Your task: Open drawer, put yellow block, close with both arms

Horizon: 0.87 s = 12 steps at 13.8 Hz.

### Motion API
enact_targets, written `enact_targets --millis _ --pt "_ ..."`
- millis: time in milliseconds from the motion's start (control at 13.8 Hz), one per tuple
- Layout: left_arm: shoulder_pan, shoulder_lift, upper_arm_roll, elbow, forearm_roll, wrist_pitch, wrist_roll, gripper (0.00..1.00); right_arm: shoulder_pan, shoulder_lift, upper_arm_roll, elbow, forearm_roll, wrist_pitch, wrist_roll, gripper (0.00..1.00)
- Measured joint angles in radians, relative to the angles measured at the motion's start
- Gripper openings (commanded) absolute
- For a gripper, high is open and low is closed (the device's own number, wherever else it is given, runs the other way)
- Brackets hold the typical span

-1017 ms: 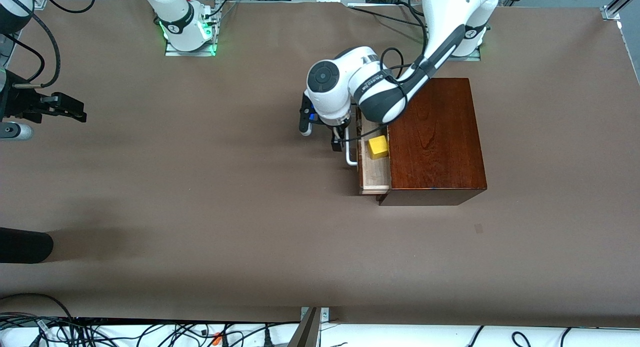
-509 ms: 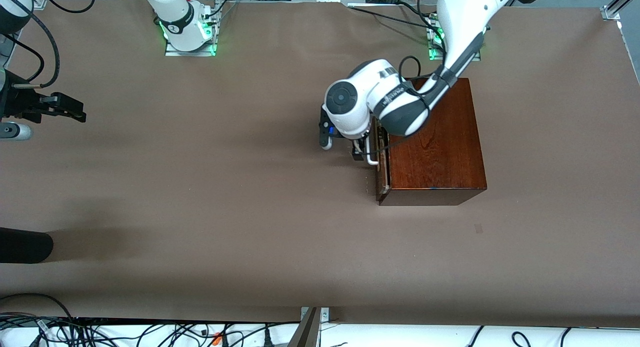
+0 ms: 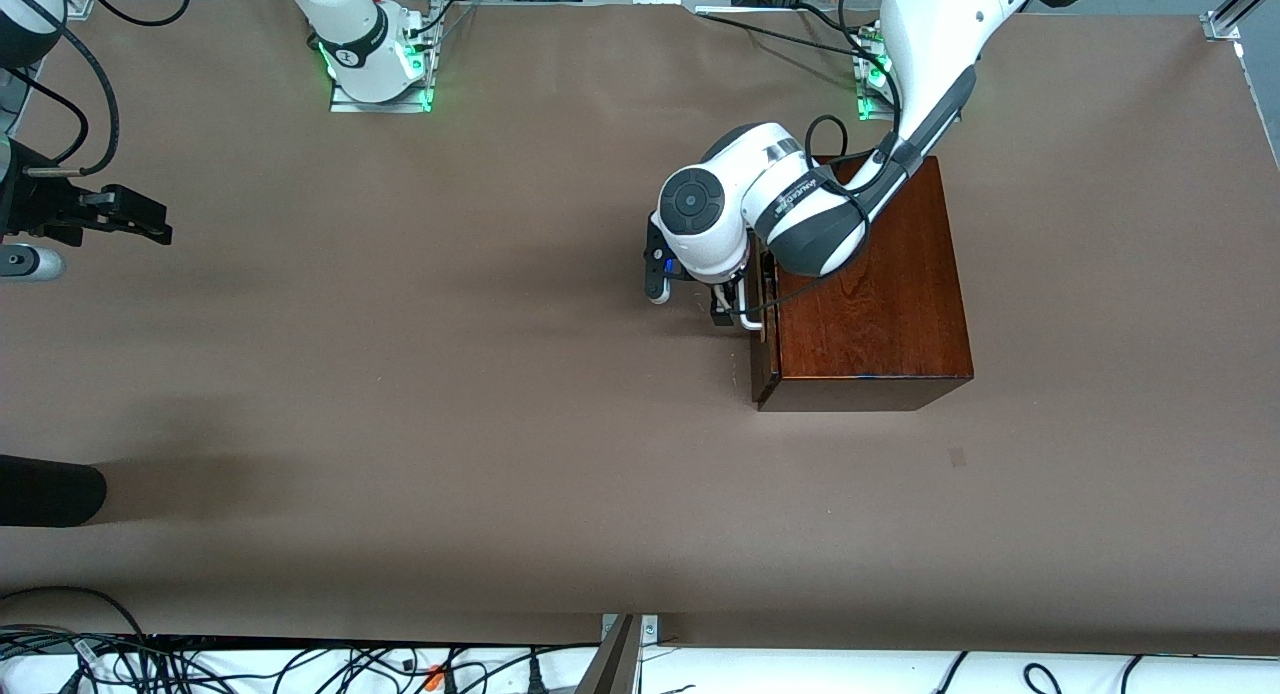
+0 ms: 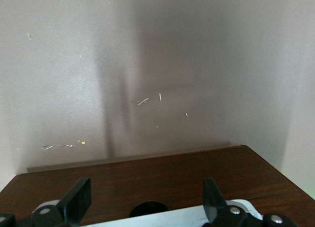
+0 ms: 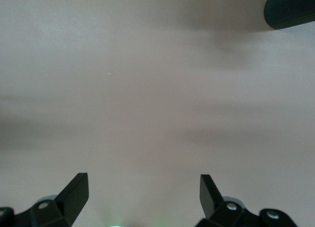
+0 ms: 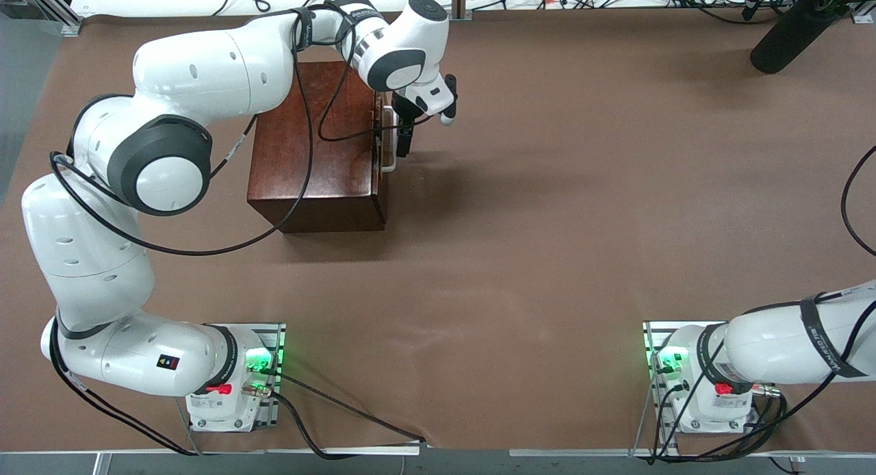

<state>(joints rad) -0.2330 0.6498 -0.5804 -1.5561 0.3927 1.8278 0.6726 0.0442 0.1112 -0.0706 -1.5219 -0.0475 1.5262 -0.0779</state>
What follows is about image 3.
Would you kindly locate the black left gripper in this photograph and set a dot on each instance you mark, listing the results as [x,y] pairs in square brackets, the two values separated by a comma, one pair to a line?
[722,307]

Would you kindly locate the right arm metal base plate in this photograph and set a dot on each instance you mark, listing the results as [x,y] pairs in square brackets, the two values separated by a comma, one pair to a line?
[380,106]

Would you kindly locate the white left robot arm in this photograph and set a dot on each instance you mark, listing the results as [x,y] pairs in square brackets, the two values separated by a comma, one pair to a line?
[720,219]

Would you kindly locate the grey metal bar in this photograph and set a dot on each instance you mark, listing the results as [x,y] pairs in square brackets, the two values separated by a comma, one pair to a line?
[612,664]

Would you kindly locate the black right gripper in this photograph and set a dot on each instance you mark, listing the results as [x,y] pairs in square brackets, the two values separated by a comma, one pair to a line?
[42,211]

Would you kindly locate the silver metal bracket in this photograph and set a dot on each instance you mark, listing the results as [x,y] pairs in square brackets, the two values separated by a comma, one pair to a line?
[650,629]

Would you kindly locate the dark brown wooden cabinet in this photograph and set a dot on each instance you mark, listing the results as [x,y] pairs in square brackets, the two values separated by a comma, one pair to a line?
[880,314]

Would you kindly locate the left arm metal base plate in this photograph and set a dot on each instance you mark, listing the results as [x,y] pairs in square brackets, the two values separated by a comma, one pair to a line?
[868,99]

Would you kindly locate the black rounded object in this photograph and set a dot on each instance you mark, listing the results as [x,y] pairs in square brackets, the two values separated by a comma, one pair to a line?
[45,491]

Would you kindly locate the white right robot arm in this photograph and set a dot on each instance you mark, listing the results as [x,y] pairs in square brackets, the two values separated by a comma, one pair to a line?
[350,34]

